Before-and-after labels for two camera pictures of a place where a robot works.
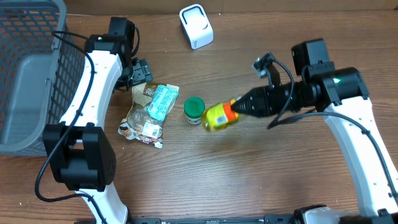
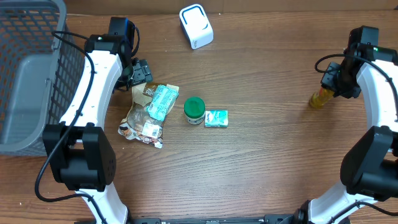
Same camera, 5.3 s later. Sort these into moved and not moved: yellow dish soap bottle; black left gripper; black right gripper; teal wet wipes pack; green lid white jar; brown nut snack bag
Moved: yellow dish soap bottle; black right gripper
Not moved: green lid white jar; brown nut snack bag; black left gripper; teal wet wipes pack
